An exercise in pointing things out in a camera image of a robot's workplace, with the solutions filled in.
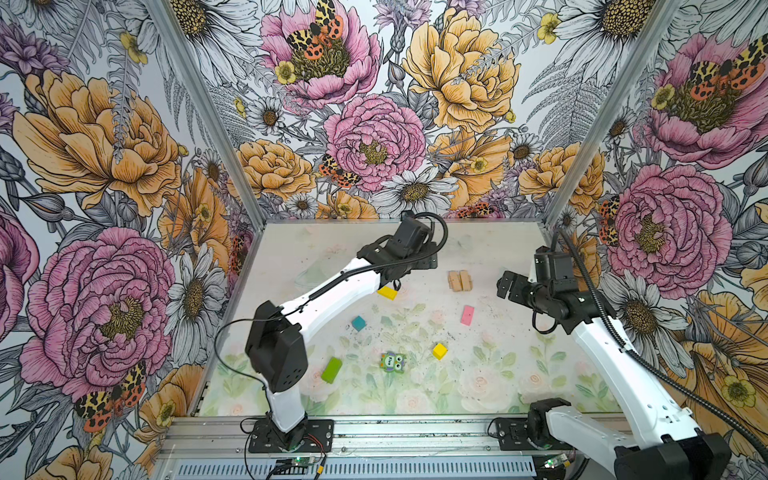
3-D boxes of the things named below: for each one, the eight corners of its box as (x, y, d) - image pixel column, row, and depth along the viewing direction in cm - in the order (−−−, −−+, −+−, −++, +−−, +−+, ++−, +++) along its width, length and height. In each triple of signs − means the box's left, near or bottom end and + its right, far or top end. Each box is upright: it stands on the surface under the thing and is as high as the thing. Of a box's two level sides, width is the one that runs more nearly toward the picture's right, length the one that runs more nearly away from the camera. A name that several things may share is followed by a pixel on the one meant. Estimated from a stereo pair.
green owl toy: (378, 369, 87) (378, 366, 85) (381, 353, 90) (381, 350, 88) (403, 373, 86) (403, 371, 84) (405, 357, 89) (405, 354, 87)
